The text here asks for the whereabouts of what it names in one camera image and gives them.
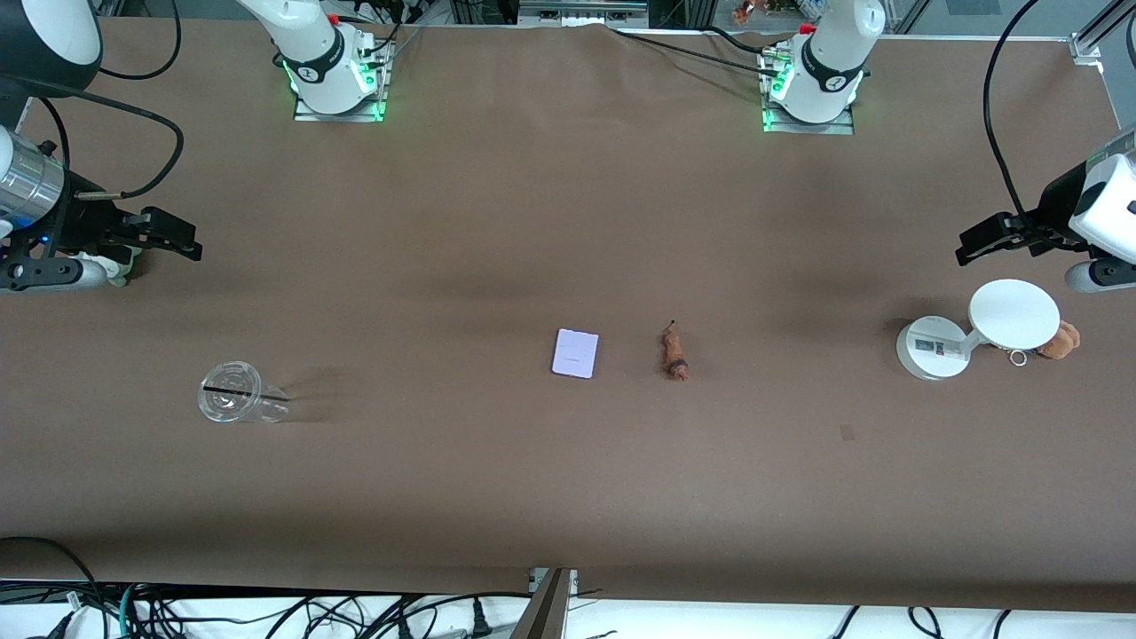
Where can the brown table cover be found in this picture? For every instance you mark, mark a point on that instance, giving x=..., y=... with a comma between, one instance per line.
x=532, y=222

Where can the small lavender box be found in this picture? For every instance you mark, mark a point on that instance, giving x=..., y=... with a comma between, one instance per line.
x=575, y=353

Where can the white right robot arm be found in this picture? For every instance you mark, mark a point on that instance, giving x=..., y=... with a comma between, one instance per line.
x=311, y=35

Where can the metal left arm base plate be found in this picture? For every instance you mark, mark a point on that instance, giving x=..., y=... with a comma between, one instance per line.
x=839, y=129

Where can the white round desk lamp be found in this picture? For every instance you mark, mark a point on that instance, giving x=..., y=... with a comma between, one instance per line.
x=1013, y=313

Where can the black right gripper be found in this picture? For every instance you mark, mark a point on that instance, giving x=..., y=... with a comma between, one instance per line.
x=82, y=222

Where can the aluminium frame rail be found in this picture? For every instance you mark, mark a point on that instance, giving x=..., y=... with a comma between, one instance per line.
x=1087, y=44

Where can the colourful toys pile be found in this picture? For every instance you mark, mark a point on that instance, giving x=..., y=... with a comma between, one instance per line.
x=744, y=11

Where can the aluminium post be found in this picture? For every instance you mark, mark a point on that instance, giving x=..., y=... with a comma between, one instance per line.
x=546, y=612

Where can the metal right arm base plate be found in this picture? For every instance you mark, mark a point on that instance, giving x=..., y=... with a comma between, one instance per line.
x=311, y=115

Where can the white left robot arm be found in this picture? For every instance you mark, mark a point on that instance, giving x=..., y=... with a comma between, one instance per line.
x=830, y=62

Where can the black power plug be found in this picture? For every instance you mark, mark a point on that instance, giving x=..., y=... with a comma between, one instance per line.
x=480, y=621

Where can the metal frame bar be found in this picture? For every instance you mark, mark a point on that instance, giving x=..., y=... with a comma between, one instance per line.
x=581, y=11

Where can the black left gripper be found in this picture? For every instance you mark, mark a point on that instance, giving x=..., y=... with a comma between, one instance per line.
x=1053, y=206

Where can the brown lion statue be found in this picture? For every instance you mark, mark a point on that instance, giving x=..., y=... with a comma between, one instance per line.
x=674, y=351

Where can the clear plastic cup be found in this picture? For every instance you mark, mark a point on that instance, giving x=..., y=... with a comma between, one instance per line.
x=232, y=392

